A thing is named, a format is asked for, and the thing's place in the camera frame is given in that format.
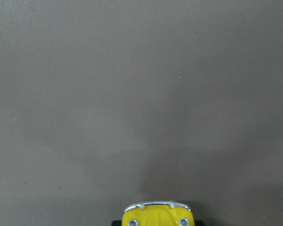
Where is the yellow beetle toy car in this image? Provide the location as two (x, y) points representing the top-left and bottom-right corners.
(121, 201), (195, 226)

